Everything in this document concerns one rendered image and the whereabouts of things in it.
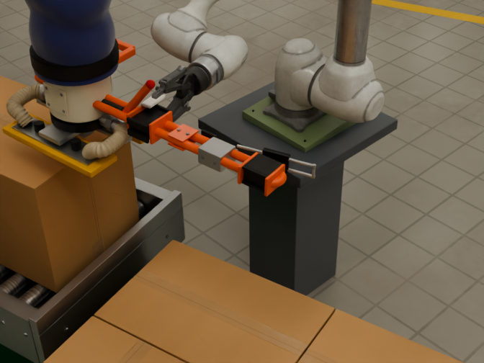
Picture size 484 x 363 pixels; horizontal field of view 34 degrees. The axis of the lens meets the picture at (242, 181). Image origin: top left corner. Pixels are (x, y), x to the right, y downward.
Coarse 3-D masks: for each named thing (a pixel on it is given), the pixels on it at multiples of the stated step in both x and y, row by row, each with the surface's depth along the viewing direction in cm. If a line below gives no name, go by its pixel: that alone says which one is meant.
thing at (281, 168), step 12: (252, 156) 185; (264, 156) 185; (240, 168) 182; (252, 168) 181; (264, 168) 182; (276, 168) 182; (240, 180) 184; (252, 180) 183; (264, 180) 180; (264, 192) 181
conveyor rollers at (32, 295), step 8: (144, 208) 275; (0, 264) 250; (0, 272) 249; (16, 272) 248; (8, 280) 244; (16, 280) 244; (24, 280) 246; (0, 288) 241; (8, 288) 242; (16, 288) 244; (32, 288) 241; (40, 288) 241; (24, 296) 238; (32, 296) 239; (40, 296) 241; (32, 304) 238
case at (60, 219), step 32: (0, 96) 255; (0, 128) 240; (0, 160) 226; (32, 160) 226; (128, 160) 248; (0, 192) 226; (32, 192) 216; (64, 192) 226; (96, 192) 239; (128, 192) 254; (0, 224) 236; (32, 224) 225; (64, 224) 231; (96, 224) 244; (128, 224) 260; (0, 256) 247; (32, 256) 235; (64, 256) 236; (96, 256) 250
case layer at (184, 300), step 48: (144, 288) 241; (192, 288) 241; (240, 288) 240; (288, 288) 240; (96, 336) 226; (144, 336) 225; (192, 336) 225; (240, 336) 225; (288, 336) 224; (336, 336) 224; (384, 336) 224
